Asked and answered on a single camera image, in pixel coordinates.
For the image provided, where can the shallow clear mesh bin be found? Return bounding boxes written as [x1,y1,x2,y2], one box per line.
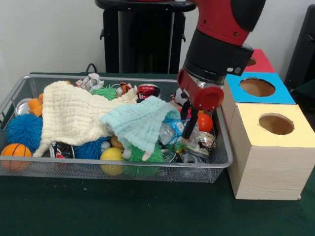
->
[0,74,235,183]

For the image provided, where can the green spiky ball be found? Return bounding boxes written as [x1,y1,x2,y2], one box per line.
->
[91,86,119,100]

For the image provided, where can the blue spiky ball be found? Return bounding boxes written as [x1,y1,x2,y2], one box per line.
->
[5,114,44,152]

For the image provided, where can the yellow ball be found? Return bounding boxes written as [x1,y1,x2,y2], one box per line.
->
[100,147,125,177]

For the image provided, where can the green cloth side table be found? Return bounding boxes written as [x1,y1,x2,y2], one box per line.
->
[294,79,315,110]

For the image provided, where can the black pedestal stand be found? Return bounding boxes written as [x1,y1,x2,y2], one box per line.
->
[95,0,197,74]

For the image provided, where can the orange plastic toy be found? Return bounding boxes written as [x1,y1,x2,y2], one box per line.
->
[28,93,46,117]

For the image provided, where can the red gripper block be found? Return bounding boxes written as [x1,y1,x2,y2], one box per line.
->
[177,68,225,140]

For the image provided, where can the red and white toy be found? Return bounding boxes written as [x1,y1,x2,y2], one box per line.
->
[137,84,161,101]

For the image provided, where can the dark green table cloth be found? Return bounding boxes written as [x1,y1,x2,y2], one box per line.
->
[0,72,315,236]

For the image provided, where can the light blue waffle cloth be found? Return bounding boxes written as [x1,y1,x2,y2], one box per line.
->
[100,96,182,162]

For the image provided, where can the cream waffle cloth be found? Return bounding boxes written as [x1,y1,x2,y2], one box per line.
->
[33,81,138,158]

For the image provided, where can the black flat panel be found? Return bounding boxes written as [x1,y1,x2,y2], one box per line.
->
[284,4,315,91]

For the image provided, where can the red ball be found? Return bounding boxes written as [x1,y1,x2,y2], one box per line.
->
[197,113,214,133]

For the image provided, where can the orange basketball toy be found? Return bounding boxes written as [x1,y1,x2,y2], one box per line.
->
[1,143,33,172]

